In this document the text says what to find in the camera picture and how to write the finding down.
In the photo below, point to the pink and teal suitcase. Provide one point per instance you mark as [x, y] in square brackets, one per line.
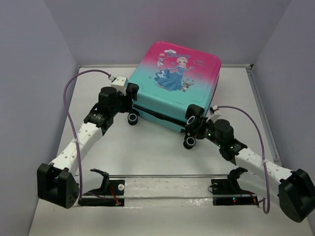
[175, 83]

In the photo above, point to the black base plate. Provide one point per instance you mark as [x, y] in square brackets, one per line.
[227, 193]
[112, 196]

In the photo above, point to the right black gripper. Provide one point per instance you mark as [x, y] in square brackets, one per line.
[202, 125]

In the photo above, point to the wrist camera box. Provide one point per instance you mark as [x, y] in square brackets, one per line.
[120, 84]
[214, 113]

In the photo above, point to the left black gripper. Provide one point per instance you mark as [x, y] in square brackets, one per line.
[128, 100]

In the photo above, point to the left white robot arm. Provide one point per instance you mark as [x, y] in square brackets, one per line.
[61, 181]

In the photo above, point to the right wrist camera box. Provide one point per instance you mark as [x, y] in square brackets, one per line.
[214, 113]

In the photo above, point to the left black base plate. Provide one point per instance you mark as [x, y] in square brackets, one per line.
[112, 196]

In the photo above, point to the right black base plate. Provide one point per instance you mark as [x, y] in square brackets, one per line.
[227, 193]

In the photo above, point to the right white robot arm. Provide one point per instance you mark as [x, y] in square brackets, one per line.
[295, 191]

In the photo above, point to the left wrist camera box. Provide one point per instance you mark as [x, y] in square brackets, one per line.
[120, 84]

